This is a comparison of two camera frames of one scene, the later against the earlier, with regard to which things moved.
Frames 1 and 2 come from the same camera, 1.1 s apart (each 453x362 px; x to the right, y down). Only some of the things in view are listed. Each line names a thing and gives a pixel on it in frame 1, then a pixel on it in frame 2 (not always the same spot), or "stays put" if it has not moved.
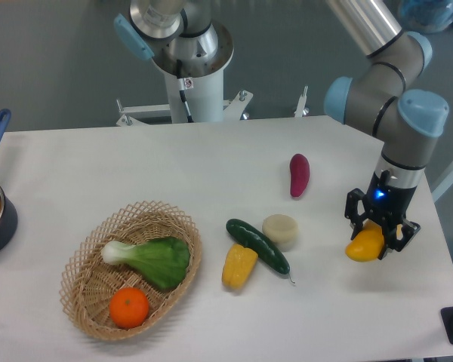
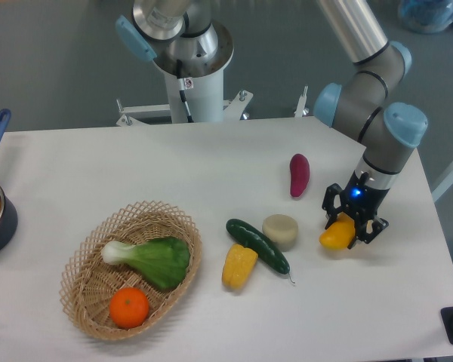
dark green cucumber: [267, 252] stays put
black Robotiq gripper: [386, 202] to [360, 200]
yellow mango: [367, 244] to [339, 234]
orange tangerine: [128, 308] stays put
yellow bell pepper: [238, 266] stays put
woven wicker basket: [130, 269] stays put
